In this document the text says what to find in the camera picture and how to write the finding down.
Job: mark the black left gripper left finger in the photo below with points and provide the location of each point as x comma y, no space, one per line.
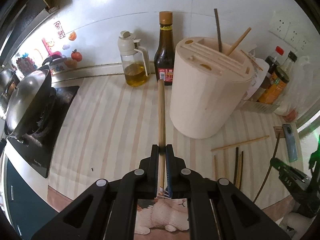
106,210

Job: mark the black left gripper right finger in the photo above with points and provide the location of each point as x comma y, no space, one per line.
217,209

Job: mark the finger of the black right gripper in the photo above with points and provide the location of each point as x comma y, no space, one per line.
293,179

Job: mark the black chopstick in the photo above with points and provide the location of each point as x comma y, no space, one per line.
235,179
269,168

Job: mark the brown bamboo chopstick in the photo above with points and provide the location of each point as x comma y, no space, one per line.
240,170

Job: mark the blue smartphone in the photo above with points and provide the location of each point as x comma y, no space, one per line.
290,142

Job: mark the small brown card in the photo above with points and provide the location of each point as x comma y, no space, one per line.
279,131

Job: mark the striped cat placemat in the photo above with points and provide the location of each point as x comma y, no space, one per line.
110,127

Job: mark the black induction cooktop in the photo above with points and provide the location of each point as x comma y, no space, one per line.
36,147

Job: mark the clear plastic storage rack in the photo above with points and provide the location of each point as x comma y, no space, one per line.
256,107

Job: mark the black cap condiment bottle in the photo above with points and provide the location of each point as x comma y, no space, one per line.
288,63

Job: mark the paper packet beside holder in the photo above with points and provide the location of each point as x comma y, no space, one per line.
260,68

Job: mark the red cap condiment bottle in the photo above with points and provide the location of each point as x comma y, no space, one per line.
273,60

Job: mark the cream cylindrical utensil holder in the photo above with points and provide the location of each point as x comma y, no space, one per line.
207,85

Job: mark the stainless steel wok with lid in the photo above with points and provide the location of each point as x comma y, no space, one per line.
29,100

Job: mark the glass oil dispenser bottle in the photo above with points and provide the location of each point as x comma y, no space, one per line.
134,59

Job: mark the wooden chopstick in holder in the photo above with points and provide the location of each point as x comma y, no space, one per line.
238,41

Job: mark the dark soy sauce bottle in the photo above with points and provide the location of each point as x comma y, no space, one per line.
165,54

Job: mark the dark chopstick in holder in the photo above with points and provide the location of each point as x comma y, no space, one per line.
218,30

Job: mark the white wall power socket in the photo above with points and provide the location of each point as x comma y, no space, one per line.
288,31

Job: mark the orange fruit wall sticker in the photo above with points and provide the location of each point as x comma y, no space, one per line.
77,56

